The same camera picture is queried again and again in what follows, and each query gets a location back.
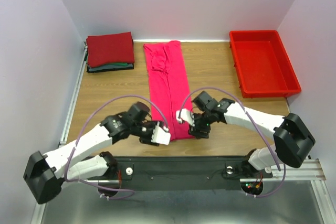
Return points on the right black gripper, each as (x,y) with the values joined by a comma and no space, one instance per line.
(195,130)

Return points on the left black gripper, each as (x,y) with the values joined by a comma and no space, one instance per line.
(148,140)

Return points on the pink t shirt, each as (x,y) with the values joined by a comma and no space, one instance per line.
(168,83)

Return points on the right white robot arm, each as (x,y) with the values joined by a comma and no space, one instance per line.
(292,139)

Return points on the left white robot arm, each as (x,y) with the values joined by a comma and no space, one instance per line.
(46,174)

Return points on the folded green shirt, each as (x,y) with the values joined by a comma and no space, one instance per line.
(118,64)

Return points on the folded dark red shirt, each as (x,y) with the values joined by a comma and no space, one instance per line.
(113,48)

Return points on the red plastic bin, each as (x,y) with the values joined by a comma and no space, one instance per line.
(262,65)

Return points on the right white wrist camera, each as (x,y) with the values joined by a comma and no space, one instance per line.
(185,116)

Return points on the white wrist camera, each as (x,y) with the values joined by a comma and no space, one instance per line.
(185,116)
(161,134)

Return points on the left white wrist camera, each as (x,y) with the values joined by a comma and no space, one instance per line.
(161,134)

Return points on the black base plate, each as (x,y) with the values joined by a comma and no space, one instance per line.
(145,173)

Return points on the aluminium frame rail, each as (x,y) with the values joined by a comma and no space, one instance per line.
(294,201)

